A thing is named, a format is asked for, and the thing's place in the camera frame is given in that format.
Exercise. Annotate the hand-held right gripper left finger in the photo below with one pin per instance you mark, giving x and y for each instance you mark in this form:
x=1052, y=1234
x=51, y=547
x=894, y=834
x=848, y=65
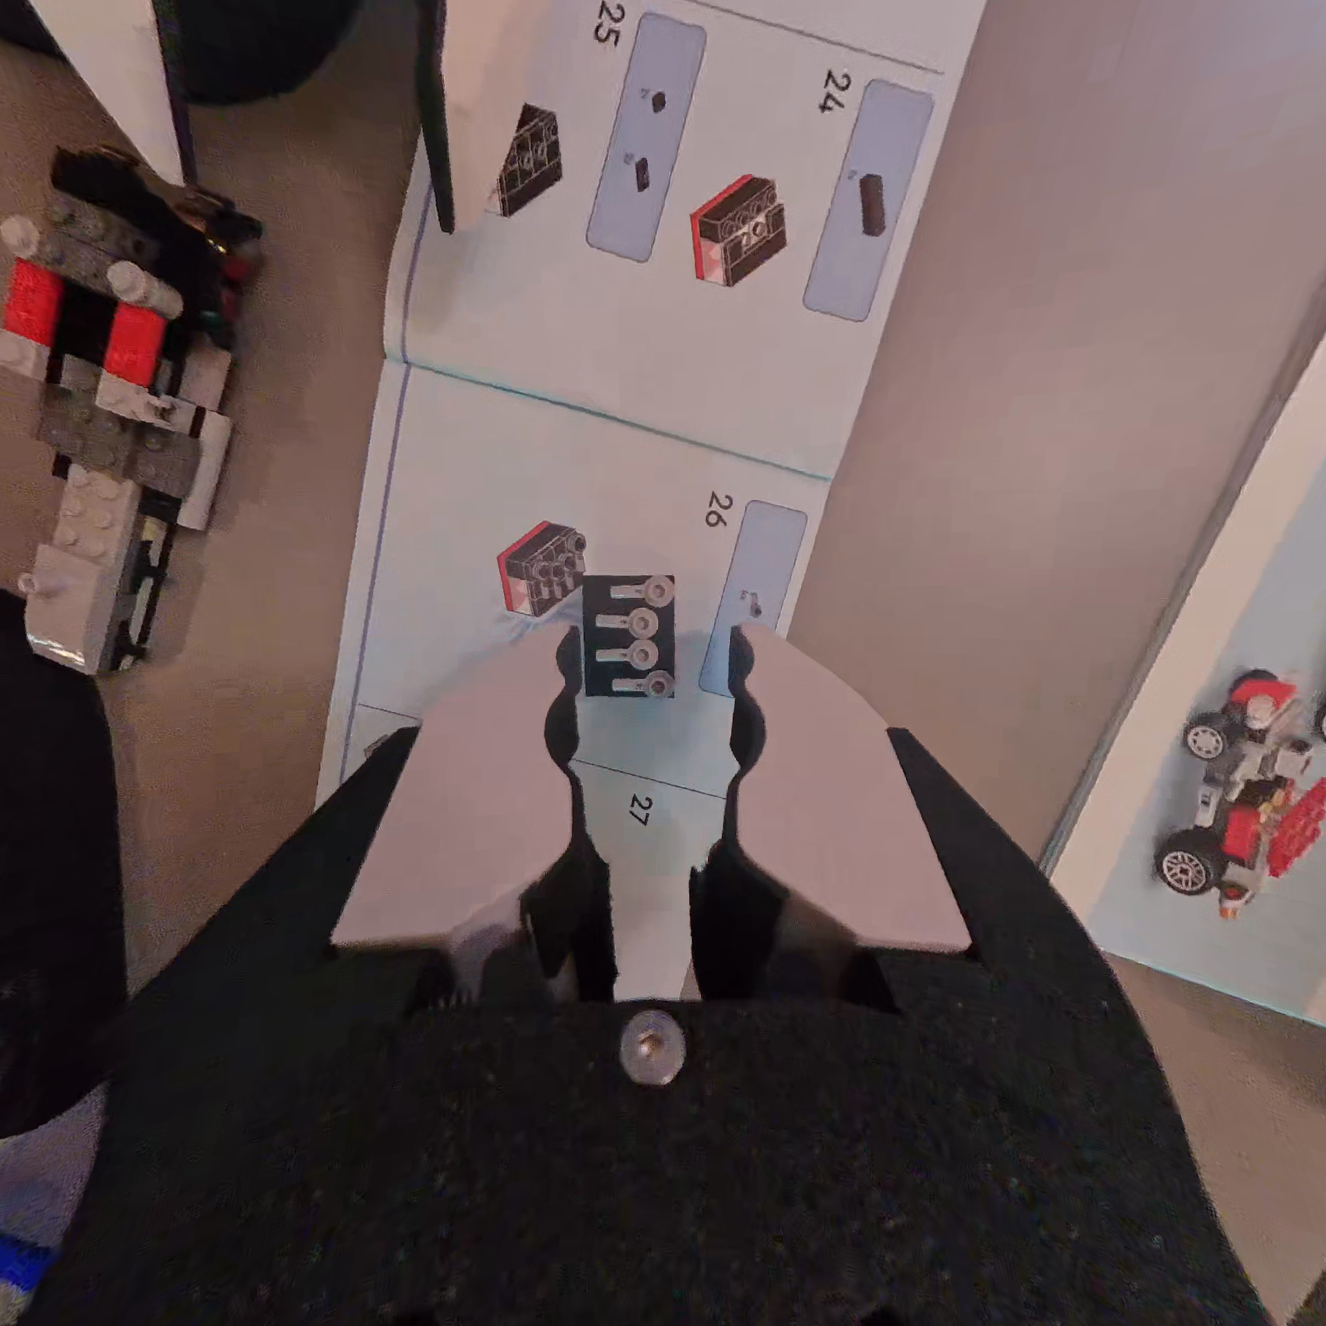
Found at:
x=457, y=830

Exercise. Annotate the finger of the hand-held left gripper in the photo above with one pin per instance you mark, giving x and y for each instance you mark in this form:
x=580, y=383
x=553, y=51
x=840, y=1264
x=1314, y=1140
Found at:
x=487, y=83
x=103, y=53

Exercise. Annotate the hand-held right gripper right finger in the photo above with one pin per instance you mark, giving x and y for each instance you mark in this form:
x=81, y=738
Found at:
x=839, y=830

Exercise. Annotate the black toy brick block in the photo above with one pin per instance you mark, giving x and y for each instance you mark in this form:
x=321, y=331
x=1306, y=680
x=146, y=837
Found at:
x=599, y=653

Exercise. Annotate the small grey toy brick pin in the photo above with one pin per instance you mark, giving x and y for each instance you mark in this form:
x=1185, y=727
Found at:
x=643, y=623
x=643, y=656
x=659, y=593
x=659, y=686

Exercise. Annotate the toy brick truck model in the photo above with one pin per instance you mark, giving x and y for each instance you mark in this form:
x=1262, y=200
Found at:
x=103, y=435

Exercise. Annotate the black mesh cushion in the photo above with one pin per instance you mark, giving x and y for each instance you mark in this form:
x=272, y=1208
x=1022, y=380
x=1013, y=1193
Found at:
x=269, y=42
x=53, y=882

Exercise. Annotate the step-page instruction booklet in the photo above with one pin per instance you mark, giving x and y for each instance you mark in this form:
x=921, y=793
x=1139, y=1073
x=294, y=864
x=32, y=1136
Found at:
x=623, y=394

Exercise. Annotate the car-cover instruction booklet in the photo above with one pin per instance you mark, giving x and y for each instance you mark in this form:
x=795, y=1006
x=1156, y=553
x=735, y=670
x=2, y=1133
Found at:
x=1161, y=673

